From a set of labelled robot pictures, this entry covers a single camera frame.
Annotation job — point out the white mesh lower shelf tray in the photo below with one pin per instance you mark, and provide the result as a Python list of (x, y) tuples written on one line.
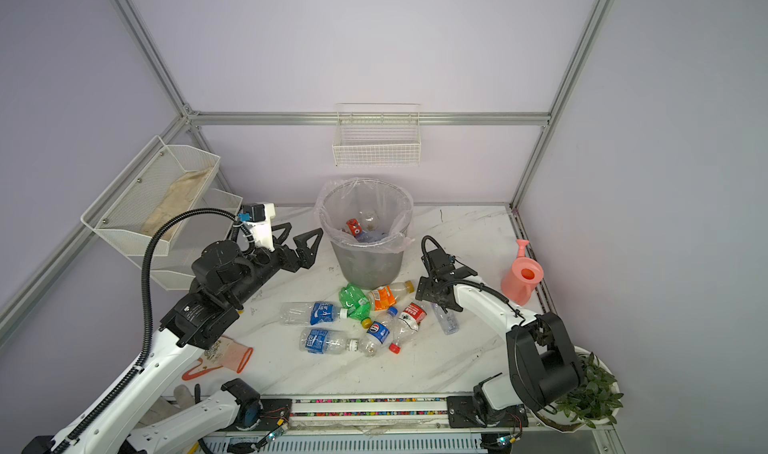
[(173, 272)]

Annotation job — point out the aluminium frame corner post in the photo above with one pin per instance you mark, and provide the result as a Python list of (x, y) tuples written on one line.
[(584, 47), (130, 16)]

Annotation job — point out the aluminium frame corner post right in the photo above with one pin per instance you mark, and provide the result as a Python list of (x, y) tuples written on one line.
[(584, 47)]

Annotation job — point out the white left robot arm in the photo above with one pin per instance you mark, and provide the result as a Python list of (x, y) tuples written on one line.
[(225, 278)]

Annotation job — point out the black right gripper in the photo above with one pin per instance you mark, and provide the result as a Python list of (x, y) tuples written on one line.
[(423, 291)]

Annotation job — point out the white mesh shelf tray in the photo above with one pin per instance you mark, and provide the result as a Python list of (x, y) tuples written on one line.
[(164, 180), (173, 272)]

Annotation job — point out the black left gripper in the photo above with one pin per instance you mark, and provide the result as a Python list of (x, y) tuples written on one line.
[(304, 258)]

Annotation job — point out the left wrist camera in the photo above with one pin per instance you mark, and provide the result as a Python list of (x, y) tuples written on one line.
[(257, 218)]

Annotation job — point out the red cap round bottle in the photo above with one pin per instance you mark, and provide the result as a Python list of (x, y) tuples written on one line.
[(366, 220)]

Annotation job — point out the colourful label water bottle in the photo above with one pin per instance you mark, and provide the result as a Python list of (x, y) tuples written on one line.
[(370, 237)]

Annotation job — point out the green crushed plastic bottle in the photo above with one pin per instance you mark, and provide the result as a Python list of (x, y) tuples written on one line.
[(356, 305)]

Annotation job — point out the pink plastic watering can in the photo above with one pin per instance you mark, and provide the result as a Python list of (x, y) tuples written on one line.
[(524, 275)]

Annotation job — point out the white cap clear bottle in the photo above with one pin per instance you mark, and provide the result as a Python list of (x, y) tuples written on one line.
[(446, 320)]

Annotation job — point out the white wire wall basket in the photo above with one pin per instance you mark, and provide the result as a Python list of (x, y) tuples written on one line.
[(367, 145)]

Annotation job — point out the orange label plastic bottle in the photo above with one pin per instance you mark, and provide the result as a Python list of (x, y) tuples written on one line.
[(384, 297)]

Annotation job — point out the potted green plant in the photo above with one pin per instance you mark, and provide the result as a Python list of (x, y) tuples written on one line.
[(594, 404)]

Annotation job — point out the aluminium frame corner post left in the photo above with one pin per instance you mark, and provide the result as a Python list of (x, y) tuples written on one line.
[(130, 16)]

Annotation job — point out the aluminium frame horizontal bar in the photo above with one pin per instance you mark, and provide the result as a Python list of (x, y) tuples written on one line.
[(391, 118)]

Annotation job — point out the white mesh upper shelf tray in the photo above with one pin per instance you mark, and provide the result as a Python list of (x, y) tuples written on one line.
[(164, 180)]

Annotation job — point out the red label clear bottle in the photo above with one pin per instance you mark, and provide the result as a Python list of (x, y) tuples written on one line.
[(405, 325)]

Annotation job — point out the pepsi label plastic bottle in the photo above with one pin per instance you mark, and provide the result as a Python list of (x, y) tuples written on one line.
[(378, 333)]

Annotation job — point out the white cotton glove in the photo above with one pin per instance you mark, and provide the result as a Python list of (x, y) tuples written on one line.
[(164, 408)]

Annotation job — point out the metal base rail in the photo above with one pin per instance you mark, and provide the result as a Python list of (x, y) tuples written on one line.
[(392, 423)]

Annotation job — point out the beige cloth glove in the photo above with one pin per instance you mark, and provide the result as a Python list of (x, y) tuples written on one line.
[(179, 198)]

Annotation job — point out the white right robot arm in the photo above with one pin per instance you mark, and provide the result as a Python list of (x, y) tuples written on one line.
[(543, 366)]

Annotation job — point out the grey mesh waste bin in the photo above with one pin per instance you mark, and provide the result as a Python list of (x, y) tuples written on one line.
[(368, 270)]

